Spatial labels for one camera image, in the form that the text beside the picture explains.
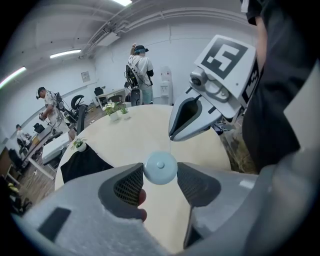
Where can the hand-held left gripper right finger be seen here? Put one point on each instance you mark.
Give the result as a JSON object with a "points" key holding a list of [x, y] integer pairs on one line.
{"points": [[225, 195]]}

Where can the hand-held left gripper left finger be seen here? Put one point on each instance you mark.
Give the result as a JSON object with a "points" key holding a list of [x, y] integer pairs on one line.
{"points": [[82, 220]]}

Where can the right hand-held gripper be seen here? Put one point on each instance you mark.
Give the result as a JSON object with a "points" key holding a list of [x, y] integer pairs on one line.
{"points": [[225, 82]]}

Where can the small white round object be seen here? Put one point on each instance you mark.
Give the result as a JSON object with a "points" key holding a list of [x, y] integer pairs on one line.
{"points": [[160, 167]]}

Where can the person's right forearm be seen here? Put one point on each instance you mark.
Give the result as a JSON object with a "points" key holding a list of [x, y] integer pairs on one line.
{"points": [[261, 45]]}

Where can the person's left hand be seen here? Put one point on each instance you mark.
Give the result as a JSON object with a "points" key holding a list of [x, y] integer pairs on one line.
{"points": [[142, 198]]}

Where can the white water dispenser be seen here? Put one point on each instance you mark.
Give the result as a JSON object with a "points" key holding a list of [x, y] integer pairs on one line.
{"points": [[166, 87]]}

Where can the person's camouflage trousers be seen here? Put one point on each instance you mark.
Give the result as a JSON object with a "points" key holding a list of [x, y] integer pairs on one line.
{"points": [[237, 150]]}

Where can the grey shell backpack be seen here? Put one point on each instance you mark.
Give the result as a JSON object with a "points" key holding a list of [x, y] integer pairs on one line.
{"points": [[136, 97]]}

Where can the black cloth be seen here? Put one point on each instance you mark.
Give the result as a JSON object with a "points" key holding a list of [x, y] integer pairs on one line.
{"points": [[82, 162]]}

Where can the spiky green potted plant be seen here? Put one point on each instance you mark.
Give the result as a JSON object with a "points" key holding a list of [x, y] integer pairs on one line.
{"points": [[124, 112]]}

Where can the small leafy potted plant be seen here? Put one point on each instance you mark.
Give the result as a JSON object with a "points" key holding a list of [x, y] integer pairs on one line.
{"points": [[80, 145]]}

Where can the white-flowered potted plant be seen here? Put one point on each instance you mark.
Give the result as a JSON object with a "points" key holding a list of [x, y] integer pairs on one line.
{"points": [[112, 111]]}

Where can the grey desk with white legs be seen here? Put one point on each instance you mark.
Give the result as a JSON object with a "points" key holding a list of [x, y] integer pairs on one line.
{"points": [[42, 136]]}

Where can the person's black shirt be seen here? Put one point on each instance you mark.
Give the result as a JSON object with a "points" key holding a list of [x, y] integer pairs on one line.
{"points": [[282, 75]]}

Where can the black curved-headrest office chair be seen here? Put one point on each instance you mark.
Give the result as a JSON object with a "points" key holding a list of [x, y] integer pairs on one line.
{"points": [[77, 100]]}

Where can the ceiling air conditioner unit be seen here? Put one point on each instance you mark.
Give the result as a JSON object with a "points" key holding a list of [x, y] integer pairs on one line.
{"points": [[105, 37]]}

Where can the ceiling strip light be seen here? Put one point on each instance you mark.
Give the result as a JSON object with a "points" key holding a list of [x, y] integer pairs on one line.
{"points": [[65, 53], [122, 2], [12, 77]]}

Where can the framed wall notice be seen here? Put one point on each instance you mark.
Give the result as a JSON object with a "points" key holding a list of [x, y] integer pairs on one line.
{"points": [[85, 76]]}

